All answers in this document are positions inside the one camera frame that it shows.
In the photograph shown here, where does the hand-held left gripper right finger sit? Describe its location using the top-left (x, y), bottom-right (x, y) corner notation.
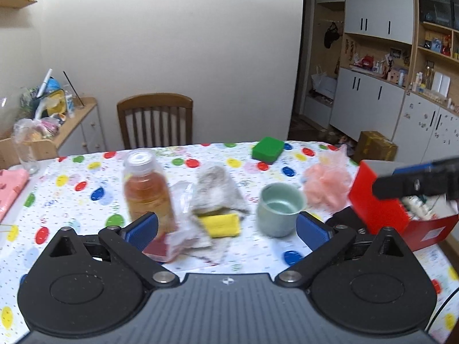
top-left (274, 212), bottom-right (417, 288)

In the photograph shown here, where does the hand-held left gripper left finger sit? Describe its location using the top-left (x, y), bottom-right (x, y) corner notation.
top-left (38, 212), bottom-right (179, 289)

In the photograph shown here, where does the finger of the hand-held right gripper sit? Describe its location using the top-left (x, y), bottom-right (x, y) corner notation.
top-left (373, 169), bottom-right (459, 200)
top-left (394, 157), bottom-right (459, 175)

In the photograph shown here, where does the red cardboard box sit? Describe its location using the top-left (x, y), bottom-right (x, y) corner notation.
top-left (349, 160), bottom-right (459, 252)

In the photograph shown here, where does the pink mesh bath puff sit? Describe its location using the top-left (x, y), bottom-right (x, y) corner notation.
top-left (303, 145), bottom-right (354, 212)

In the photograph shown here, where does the yellow sponge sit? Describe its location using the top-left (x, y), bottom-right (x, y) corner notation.
top-left (198, 213), bottom-right (241, 239)

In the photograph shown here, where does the dark red flat item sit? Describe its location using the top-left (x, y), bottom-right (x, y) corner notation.
top-left (143, 236), bottom-right (171, 263)

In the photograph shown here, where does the bottle of orange liquid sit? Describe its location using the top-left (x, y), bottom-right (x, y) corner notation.
top-left (123, 148), bottom-right (178, 237)

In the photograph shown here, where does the pale green cup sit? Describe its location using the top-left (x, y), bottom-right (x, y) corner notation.
top-left (256, 182), bottom-right (307, 238)

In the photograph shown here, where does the brown cardboard box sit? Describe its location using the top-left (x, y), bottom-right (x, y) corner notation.
top-left (358, 131), bottom-right (398, 163)

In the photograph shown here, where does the balloon print tablecloth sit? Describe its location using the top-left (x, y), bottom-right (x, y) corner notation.
top-left (0, 140), bottom-right (459, 344)

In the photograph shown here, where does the green sponge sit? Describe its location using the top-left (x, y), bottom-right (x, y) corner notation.
top-left (252, 137), bottom-right (285, 163)

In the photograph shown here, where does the patterned doormat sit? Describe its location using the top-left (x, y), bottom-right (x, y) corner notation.
top-left (290, 114), bottom-right (325, 134)

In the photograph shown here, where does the wooden sideboard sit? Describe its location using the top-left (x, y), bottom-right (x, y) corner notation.
top-left (54, 97), bottom-right (108, 156)

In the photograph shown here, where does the dark wooden chair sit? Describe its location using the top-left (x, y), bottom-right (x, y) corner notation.
top-left (116, 93), bottom-right (193, 150)

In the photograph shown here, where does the white paper bag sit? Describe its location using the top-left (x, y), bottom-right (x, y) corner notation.
top-left (311, 65), bottom-right (338, 97)

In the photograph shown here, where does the clear glass jar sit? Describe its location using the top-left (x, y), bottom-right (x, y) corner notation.
top-left (13, 129), bottom-right (40, 175)

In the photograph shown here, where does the pink cloth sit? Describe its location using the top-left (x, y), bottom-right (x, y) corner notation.
top-left (0, 168), bottom-right (31, 223)

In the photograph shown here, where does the plastic bag of small things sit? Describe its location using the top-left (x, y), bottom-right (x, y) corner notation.
top-left (12, 116), bottom-right (62, 141)

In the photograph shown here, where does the blue and yellow toy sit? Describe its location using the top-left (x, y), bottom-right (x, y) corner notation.
top-left (36, 77), bottom-right (69, 119)

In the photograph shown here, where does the black hanging bag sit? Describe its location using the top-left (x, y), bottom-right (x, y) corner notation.
top-left (324, 21), bottom-right (341, 49)

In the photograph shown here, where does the white cloth bag green strap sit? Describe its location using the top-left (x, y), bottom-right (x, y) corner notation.
top-left (401, 193), bottom-right (447, 220)

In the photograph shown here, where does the white cabinet wall unit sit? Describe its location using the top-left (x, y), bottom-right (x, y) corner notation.
top-left (305, 0), bottom-right (459, 173)

